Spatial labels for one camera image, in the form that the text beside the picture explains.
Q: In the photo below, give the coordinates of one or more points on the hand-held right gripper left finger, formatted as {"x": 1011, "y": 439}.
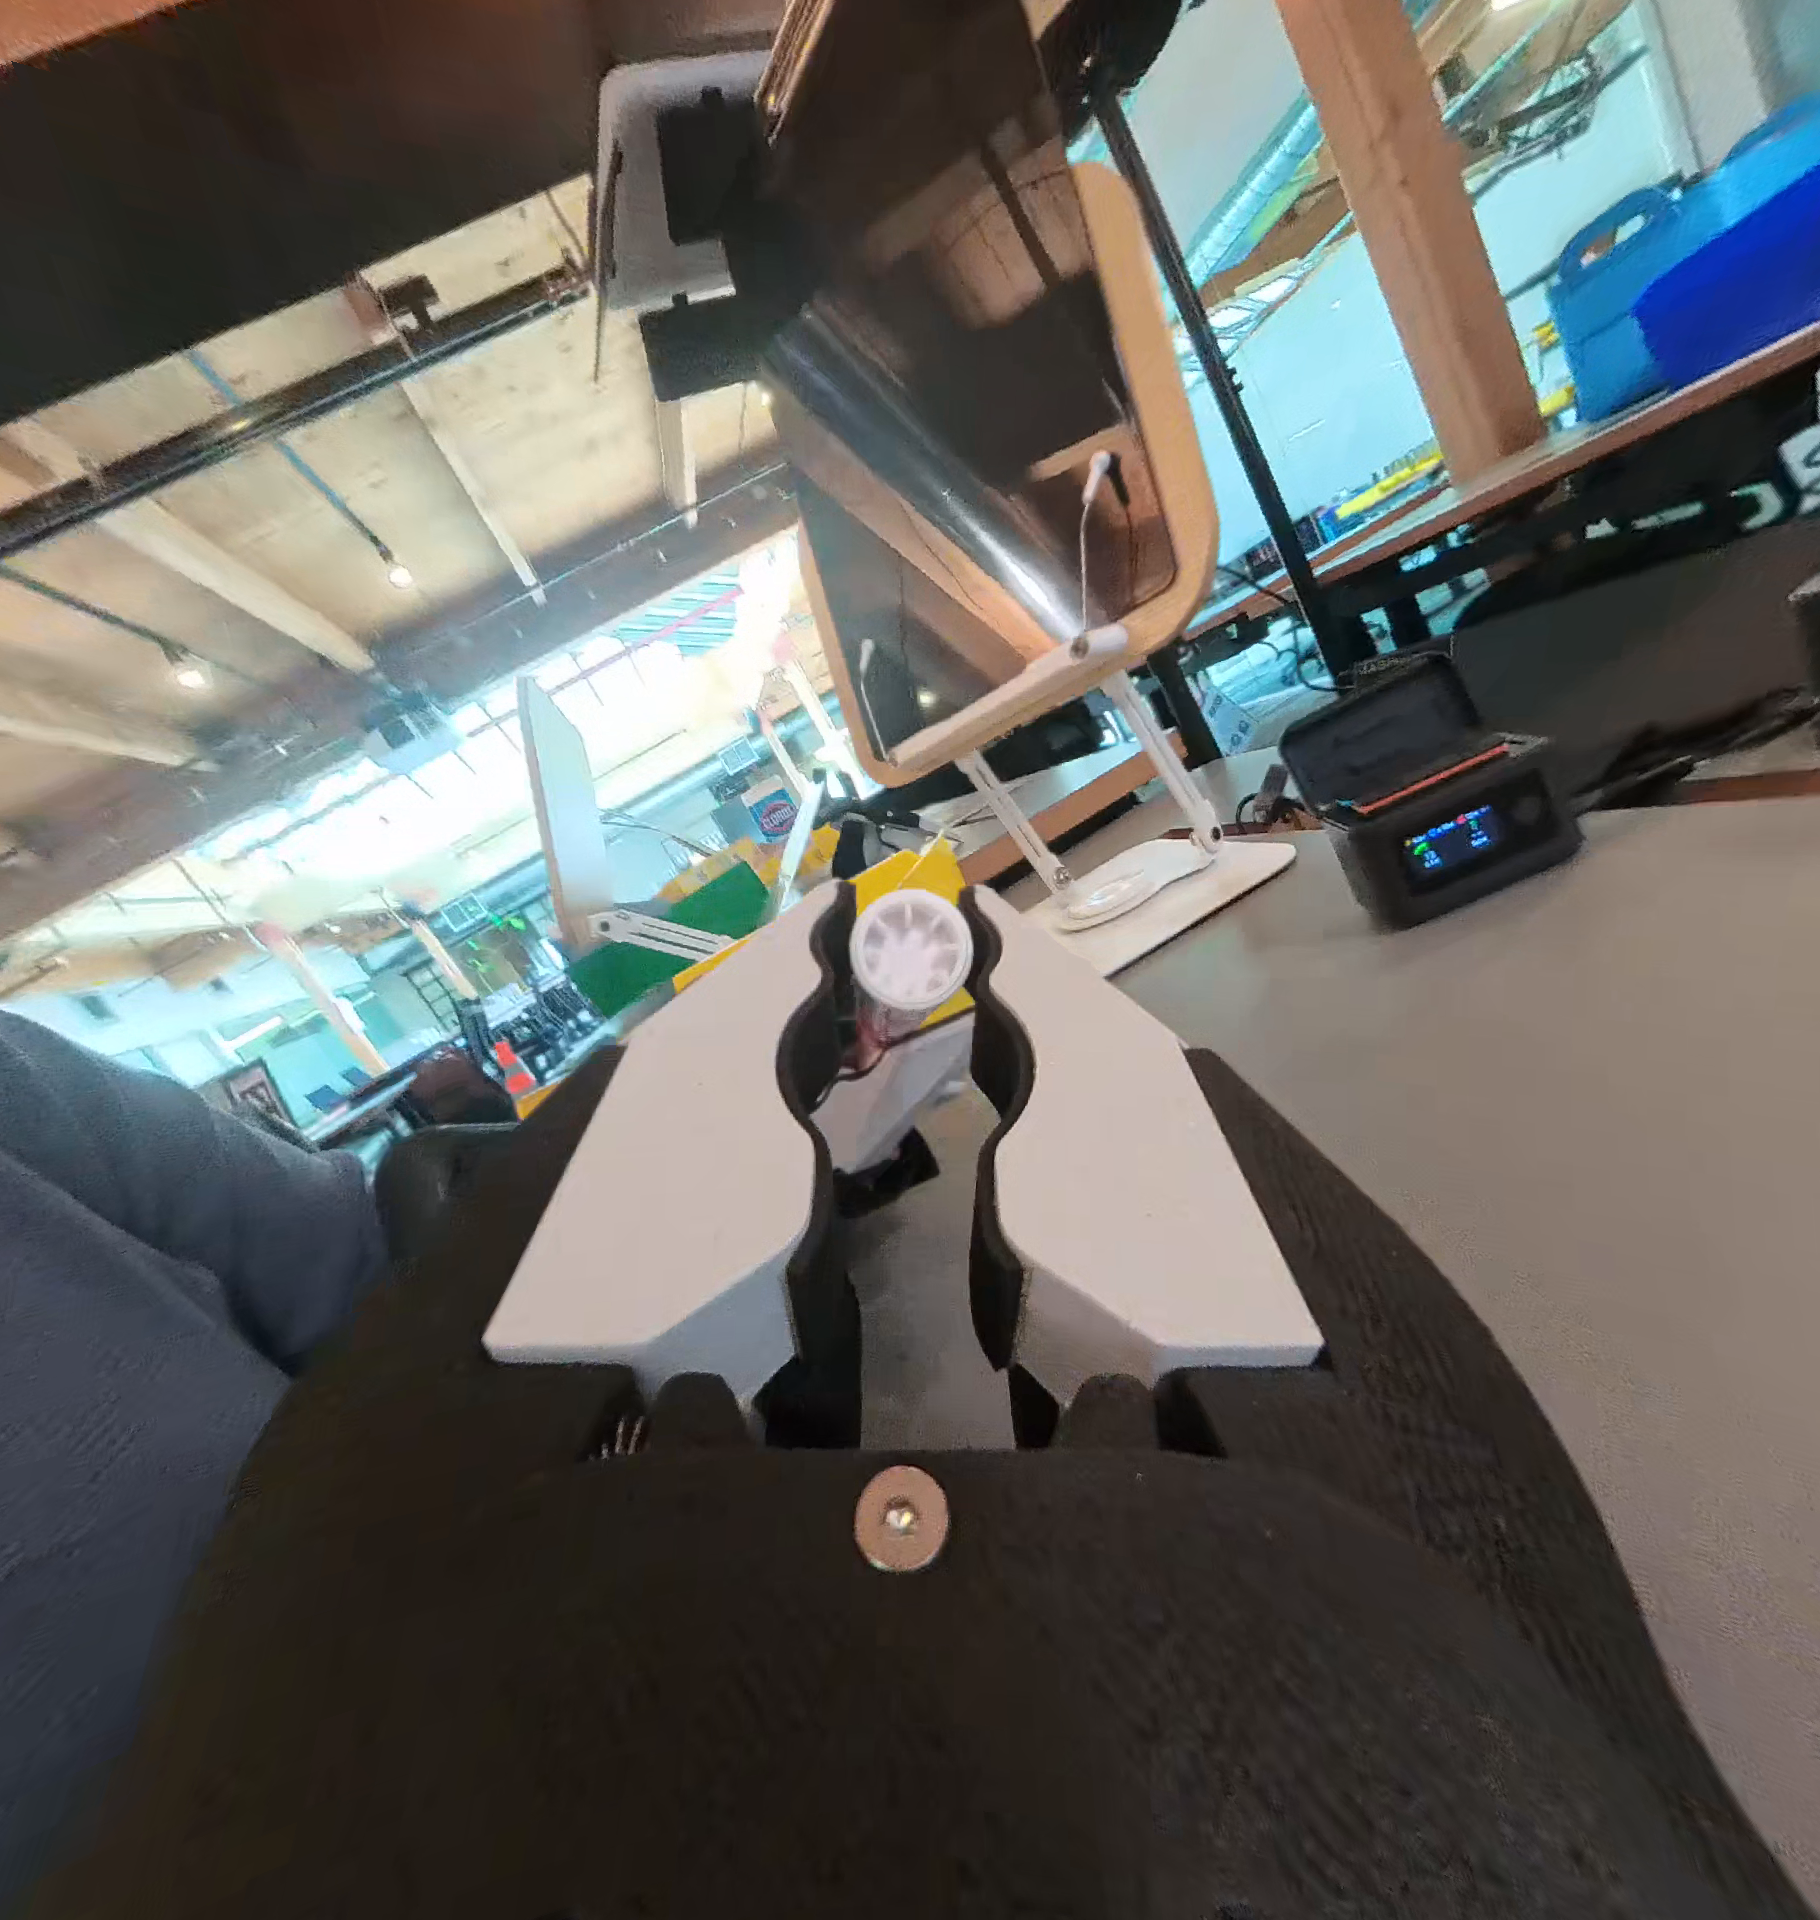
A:
{"x": 656, "y": 1199}

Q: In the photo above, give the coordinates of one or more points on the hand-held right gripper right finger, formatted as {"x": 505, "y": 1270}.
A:
{"x": 1150, "y": 1199}

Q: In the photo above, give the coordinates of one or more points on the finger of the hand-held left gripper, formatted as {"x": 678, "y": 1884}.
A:
{"x": 910, "y": 1095}

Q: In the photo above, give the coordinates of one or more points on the red dry erase marker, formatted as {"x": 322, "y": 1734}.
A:
{"x": 910, "y": 947}

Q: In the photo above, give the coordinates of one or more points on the yellow plastic bin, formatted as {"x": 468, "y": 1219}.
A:
{"x": 897, "y": 875}

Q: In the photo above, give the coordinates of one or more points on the person's left forearm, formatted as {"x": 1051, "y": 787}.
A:
{"x": 175, "y": 1169}

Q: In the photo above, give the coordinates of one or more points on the green plastic bin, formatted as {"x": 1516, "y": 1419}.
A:
{"x": 656, "y": 946}

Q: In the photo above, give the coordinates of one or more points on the white mirror stand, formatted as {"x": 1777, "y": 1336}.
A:
{"x": 1150, "y": 899}

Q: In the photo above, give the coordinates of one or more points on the studio light on stand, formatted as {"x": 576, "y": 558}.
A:
{"x": 1225, "y": 405}

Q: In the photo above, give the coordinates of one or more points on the long wooden-edged desk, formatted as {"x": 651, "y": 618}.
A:
{"x": 1601, "y": 434}

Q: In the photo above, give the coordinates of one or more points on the white box with black parts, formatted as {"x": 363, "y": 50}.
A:
{"x": 633, "y": 195}

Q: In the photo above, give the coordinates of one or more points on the light blue tote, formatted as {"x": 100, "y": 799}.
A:
{"x": 1601, "y": 329}

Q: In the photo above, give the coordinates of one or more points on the dark blue storage bin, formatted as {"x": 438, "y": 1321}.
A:
{"x": 1749, "y": 270}

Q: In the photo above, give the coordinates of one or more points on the plain wooden post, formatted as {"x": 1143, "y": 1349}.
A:
{"x": 1406, "y": 225}

